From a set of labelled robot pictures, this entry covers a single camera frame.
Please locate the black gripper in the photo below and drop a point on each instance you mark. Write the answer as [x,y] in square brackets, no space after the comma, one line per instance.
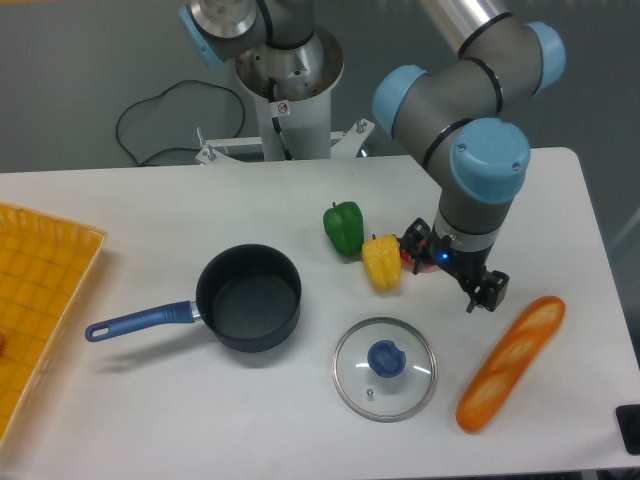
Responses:
[486,290]

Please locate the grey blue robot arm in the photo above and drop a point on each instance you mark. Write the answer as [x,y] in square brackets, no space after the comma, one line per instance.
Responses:
[448,122]

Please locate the long orange baguette bread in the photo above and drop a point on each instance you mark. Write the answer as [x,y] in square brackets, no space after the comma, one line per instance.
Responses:
[493,383]

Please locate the red bell pepper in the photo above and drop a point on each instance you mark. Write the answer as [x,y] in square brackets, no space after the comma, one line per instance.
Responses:
[415,256]

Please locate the yellow bell pepper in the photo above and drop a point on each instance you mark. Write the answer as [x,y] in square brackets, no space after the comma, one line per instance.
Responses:
[382,261]

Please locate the green bell pepper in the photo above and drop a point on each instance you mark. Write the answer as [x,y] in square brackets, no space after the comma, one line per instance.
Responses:
[344,226]

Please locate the glass lid blue knob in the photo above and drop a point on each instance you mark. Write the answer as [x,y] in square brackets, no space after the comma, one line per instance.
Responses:
[384,369]

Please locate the black device at table edge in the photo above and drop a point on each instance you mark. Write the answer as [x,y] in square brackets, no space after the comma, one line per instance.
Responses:
[628,418]

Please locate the yellow woven tray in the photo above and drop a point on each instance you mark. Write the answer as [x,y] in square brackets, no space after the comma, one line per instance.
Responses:
[45,261]

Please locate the black saucepan blue handle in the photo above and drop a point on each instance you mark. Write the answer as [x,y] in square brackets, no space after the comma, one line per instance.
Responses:
[249,296]

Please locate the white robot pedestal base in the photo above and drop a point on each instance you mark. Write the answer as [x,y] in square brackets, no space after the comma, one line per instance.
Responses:
[291,90]

